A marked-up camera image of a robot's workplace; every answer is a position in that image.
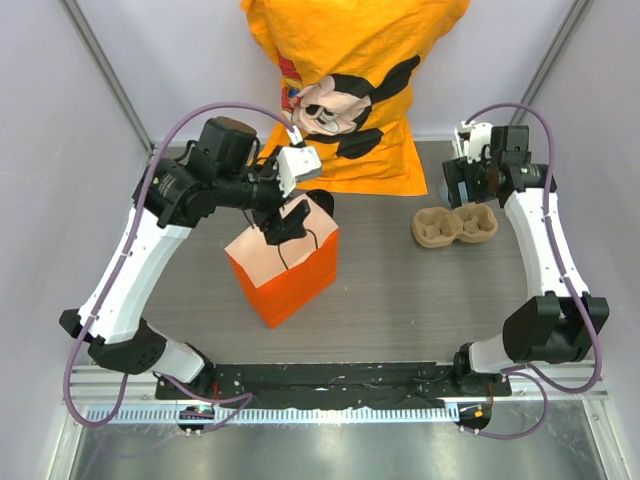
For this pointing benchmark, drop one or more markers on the white slotted cable duct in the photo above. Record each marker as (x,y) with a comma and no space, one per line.
(186,414)

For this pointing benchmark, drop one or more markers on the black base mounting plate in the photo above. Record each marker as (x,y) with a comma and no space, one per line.
(339,386)

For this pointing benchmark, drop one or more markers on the orange cartoon mouse cloth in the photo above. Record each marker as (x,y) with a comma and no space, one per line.
(345,75)

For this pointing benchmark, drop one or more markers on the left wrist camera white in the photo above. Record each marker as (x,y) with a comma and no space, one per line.
(296,163)

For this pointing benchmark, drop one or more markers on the pulp cup carrier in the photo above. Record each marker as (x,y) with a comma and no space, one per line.
(438,227)

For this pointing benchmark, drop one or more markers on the light blue straw holder cup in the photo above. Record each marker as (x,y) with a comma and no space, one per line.
(444,193)

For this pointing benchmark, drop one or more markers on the aluminium frame rail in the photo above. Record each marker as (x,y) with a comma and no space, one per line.
(90,41)

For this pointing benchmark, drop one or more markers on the black ribbed cup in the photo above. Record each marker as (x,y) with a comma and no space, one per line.
(323,199)

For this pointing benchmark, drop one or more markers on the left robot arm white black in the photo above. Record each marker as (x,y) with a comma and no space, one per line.
(220,169)

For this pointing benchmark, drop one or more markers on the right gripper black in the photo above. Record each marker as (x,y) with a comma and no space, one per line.
(459,170)

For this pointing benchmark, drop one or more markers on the orange paper bag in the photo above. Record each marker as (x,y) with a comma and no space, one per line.
(278,280)

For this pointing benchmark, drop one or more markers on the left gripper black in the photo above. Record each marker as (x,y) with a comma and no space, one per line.
(291,226)

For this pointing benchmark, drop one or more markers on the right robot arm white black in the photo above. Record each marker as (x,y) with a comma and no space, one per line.
(561,319)

